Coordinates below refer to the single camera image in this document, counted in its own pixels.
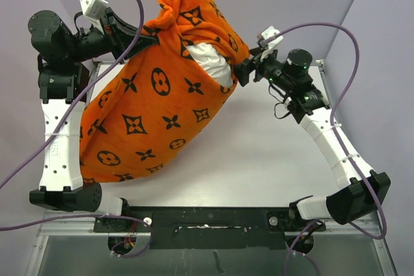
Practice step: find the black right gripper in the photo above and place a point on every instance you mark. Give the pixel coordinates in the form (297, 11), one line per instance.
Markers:
(242, 70)

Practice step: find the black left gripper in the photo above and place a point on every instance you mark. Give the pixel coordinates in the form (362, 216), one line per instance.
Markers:
(118, 35)

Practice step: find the white pillow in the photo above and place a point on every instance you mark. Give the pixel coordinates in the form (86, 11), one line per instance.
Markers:
(212, 62)

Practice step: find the orange patterned plush pillowcase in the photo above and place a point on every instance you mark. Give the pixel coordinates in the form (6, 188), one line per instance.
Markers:
(161, 99)

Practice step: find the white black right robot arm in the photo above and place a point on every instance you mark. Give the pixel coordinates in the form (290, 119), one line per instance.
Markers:
(362, 190)

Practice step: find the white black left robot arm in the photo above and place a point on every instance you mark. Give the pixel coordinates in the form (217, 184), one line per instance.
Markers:
(63, 87)

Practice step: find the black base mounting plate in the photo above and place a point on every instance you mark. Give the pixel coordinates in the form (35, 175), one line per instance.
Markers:
(273, 228)

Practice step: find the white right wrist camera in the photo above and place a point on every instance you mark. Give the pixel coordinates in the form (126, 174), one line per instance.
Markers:
(268, 41)

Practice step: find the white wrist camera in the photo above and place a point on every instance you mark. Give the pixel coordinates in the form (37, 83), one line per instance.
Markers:
(268, 41)
(93, 11)

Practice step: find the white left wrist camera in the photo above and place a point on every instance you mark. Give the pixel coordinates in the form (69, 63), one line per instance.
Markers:
(93, 11)

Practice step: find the aluminium frame rail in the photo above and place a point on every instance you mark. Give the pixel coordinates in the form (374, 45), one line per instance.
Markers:
(68, 227)

